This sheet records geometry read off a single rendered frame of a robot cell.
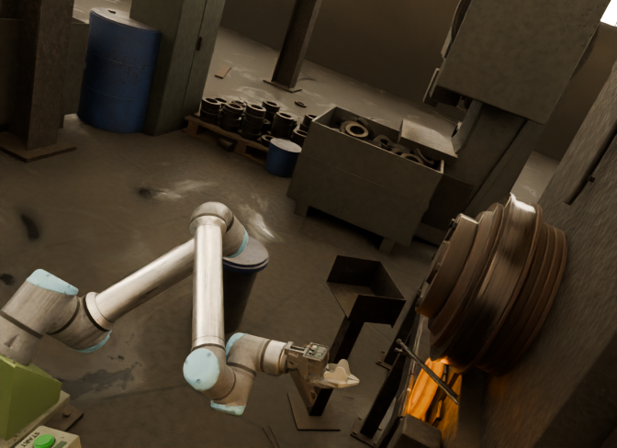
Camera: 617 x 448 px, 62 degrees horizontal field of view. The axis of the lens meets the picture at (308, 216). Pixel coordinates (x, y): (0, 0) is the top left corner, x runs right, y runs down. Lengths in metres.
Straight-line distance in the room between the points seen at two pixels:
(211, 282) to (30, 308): 0.61
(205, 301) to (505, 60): 2.92
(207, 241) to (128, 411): 0.88
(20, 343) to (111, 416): 0.53
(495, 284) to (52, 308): 1.33
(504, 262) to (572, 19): 2.89
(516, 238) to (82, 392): 1.69
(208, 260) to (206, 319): 0.20
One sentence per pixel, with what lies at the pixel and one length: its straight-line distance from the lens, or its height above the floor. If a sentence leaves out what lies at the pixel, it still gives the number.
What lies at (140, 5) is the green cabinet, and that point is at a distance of 4.70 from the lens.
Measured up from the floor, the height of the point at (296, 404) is 0.01.
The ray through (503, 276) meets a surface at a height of 1.23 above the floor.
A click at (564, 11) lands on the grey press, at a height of 1.96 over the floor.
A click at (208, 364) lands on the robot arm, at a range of 1.34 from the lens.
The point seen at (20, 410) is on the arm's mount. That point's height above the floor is 0.22.
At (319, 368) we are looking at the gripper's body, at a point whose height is 0.76.
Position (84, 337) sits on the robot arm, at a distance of 1.94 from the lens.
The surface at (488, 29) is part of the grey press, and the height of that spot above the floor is 1.71.
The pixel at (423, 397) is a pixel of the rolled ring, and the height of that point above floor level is 0.78.
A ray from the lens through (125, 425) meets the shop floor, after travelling 2.17.
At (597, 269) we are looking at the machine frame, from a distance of 1.09.
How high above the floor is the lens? 1.65
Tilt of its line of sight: 24 degrees down
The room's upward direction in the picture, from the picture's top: 20 degrees clockwise
